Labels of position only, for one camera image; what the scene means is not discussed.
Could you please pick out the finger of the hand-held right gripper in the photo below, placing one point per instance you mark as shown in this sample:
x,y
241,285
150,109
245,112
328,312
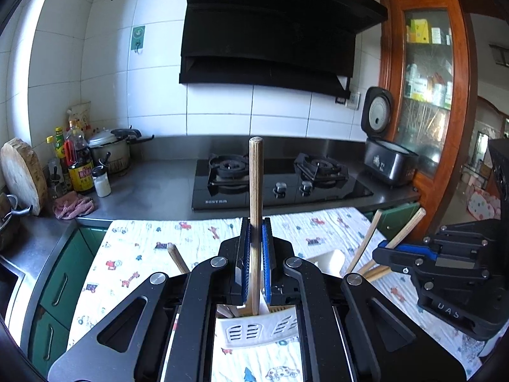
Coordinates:
x,y
401,258

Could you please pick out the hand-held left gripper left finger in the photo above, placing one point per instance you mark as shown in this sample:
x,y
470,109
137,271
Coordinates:
x,y
246,270

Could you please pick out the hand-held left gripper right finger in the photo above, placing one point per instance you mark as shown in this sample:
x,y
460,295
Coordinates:
x,y
267,270

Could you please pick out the white plastic utensil holder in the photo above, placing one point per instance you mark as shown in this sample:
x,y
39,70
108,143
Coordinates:
x,y
246,332

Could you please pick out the patterned seat cushion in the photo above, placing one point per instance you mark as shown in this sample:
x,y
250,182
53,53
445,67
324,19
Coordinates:
x,y
483,207

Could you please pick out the black gas stove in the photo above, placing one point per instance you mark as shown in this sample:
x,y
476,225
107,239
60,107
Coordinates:
x,y
222,195

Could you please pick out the black rice cooker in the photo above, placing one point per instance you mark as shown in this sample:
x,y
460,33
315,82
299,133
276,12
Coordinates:
x,y
387,163

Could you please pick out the printed white table cloth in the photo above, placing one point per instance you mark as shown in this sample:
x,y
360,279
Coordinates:
x,y
131,254

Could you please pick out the stainless steel kitchen counter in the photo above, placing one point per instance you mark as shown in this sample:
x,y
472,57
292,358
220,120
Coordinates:
x,y
159,183

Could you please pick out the white jar with black cap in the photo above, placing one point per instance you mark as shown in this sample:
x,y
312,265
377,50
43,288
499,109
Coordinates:
x,y
102,185

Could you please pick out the wooden glass-door cabinet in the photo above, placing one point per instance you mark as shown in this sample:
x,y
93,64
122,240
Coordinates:
x,y
391,87

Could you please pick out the steel pressure cooker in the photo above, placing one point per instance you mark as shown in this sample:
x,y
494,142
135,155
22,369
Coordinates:
x,y
111,151

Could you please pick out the pink dish rag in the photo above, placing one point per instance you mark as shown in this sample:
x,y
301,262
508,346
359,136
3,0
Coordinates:
x,y
73,207

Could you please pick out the green kitchen cabinet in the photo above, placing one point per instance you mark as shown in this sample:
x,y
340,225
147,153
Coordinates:
x,y
59,286

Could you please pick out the large soy sauce bottle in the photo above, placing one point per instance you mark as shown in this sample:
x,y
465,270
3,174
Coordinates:
x,y
79,167

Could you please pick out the green label bottle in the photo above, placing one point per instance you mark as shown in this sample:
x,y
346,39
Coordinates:
x,y
61,151

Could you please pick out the yellow cap bottle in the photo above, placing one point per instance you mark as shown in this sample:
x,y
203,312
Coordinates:
x,y
51,155

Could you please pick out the seasoning bag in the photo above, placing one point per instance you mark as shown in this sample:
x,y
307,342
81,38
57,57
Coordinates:
x,y
81,115

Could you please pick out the black range hood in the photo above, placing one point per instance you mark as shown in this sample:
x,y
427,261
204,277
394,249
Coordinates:
x,y
270,39

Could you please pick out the round wooden cutting board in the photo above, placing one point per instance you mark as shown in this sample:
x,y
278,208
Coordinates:
x,y
22,175

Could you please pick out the green wall hook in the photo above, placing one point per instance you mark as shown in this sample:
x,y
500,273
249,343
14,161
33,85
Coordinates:
x,y
138,38

